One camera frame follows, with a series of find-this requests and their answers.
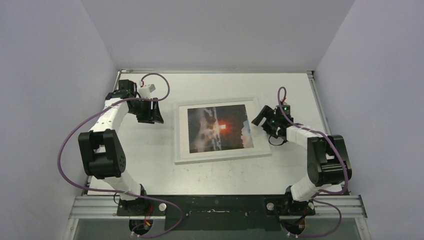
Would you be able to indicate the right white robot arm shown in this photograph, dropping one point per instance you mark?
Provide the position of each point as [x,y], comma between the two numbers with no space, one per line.
[327,160]

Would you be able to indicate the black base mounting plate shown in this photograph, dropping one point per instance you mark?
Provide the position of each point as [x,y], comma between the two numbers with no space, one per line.
[220,212]

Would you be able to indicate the white picture frame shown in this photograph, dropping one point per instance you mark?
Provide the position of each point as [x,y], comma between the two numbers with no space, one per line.
[179,132]

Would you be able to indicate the aluminium front rail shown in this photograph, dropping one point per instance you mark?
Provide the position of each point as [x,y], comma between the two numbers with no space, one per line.
[104,207]

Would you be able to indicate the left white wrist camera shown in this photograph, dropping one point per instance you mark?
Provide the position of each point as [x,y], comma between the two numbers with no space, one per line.
[145,91]

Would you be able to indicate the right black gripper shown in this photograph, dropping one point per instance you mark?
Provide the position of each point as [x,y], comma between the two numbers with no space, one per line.
[267,117]

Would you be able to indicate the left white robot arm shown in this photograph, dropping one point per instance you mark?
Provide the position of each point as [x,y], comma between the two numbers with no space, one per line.
[102,154]

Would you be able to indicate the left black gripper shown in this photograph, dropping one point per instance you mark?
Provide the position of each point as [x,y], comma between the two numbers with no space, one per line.
[152,115]

